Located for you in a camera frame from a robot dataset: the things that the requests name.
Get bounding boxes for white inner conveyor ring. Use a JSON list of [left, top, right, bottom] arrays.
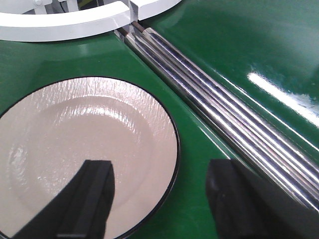
[[0, 0, 182, 42]]

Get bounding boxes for green round conveyor belt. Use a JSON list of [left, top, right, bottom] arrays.
[[0, 0, 319, 239]]

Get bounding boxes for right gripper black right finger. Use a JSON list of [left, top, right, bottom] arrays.
[[205, 159, 319, 239]]

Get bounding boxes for beige plate black rim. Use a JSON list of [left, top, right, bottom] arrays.
[[0, 77, 180, 239]]

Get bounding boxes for right steel conveyor rollers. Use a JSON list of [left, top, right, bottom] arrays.
[[119, 22, 319, 210]]

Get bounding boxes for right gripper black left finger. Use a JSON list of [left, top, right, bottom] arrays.
[[13, 160, 115, 239]]

